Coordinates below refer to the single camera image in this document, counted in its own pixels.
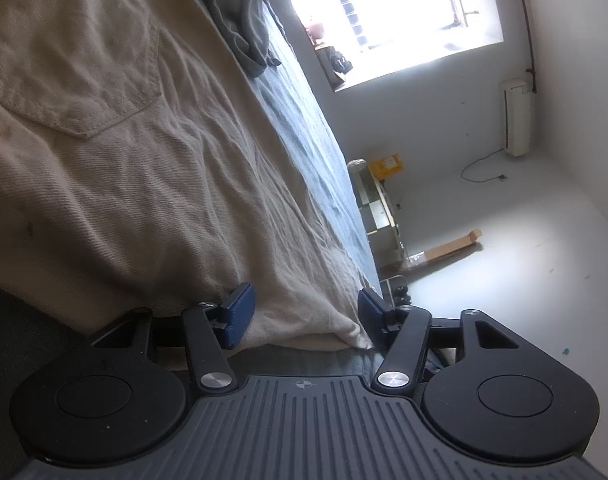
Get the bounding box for black wall cable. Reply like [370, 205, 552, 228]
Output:
[461, 147, 508, 183]

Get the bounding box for grey garment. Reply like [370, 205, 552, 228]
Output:
[204, 0, 283, 78]

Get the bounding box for air conditioner pipe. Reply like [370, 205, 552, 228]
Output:
[513, 0, 537, 93]

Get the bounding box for clear plastic bag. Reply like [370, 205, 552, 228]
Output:
[401, 252, 429, 273]

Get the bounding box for white air conditioner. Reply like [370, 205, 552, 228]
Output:
[500, 78, 533, 157]

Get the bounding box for bright window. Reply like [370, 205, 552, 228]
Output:
[276, 0, 505, 92]

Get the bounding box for yellow box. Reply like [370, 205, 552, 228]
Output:
[370, 156, 405, 181]

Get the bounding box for metal shoe rack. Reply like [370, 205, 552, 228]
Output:
[379, 272, 415, 308]

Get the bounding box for cardboard box with shoes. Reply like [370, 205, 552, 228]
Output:
[316, 46, 353, 86]

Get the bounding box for beige pants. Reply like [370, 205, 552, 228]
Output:
[0, 0, 375, 353]

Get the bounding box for light wooden desk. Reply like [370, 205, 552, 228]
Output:
[356, 177, 409, 271]

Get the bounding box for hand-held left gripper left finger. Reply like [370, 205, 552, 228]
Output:
[91, 282, 255, 395]

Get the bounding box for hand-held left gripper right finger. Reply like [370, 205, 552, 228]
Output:
[358, 287, 521, 395]

